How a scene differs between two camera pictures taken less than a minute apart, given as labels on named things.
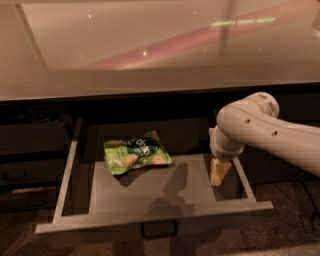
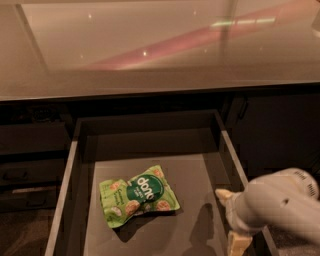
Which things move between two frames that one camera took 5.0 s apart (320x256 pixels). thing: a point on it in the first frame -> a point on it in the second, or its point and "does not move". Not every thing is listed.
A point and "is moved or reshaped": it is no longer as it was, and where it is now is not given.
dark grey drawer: (32, 171) does not move
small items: (127, 154) -> (148, 191)
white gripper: (225, 153) -> (266, 205)
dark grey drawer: (33, 199) does not move
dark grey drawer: (15, 138) does not move
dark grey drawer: (148, 170) is moved or reshaped
